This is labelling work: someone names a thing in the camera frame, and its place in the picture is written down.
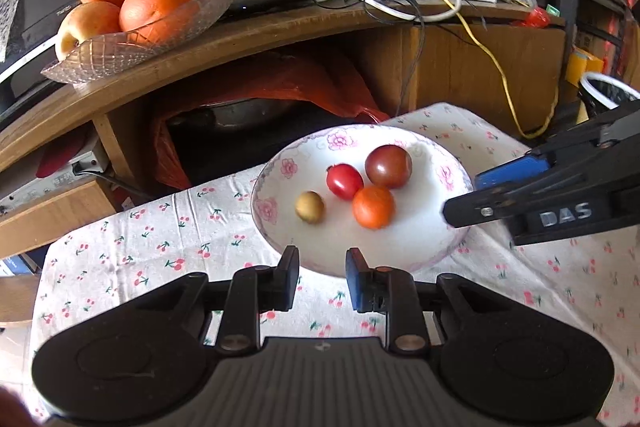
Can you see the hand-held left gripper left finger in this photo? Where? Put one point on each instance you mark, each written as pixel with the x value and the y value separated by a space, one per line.
pixel 289 278

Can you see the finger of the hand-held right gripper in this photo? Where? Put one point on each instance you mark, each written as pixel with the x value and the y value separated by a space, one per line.
pixel 480 209
pixel 515 173

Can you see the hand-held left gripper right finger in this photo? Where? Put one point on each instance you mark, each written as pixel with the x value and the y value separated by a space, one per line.
pixel 354 281

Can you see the white floral plate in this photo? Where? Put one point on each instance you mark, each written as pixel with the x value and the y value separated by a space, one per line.
pixel 420 232

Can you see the small yellow-brown fruit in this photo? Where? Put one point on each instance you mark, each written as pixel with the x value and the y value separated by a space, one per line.
pixel 309 207

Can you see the small orange tomato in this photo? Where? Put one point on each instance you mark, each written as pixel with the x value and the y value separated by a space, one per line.
pixel 374 208

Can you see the red cherry tomato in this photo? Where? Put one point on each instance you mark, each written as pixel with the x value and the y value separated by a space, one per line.
pixel 345 182

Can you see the dark purple tomato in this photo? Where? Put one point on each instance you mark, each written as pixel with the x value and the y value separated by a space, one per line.
pixel 388 167

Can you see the black and white cup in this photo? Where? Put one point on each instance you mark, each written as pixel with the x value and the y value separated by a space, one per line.
pixel 600 99

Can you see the yellow box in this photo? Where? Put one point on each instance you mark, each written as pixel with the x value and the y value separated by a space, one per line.
pixel 579 66

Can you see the cherry print tablecloth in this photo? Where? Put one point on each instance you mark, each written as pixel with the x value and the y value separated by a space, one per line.
pixel 150 237

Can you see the red wrapper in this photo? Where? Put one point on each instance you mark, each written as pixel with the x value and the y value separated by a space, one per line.
pixel 535 17

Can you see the metal pot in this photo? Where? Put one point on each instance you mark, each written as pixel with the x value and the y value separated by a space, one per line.
pixel 250 112

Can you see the orange plastic bag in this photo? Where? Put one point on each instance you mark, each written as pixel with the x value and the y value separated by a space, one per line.
pixel 310 82

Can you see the wooden desk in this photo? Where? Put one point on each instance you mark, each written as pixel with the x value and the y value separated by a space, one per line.
pixel 250 38

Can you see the silver set-top box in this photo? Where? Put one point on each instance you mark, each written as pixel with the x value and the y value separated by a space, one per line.
pixel 65 179

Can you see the dark red cloth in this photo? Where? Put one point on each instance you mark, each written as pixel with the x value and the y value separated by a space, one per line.
pixel 62 152

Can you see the blue box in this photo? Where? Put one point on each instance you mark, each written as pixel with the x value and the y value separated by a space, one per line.
pixel 17 266

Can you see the clear glass fruit dish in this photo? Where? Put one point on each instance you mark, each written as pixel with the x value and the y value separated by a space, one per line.
pixel 100 57

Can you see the yellow-red apple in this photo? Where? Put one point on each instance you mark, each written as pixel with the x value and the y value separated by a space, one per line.
pixel 87 24

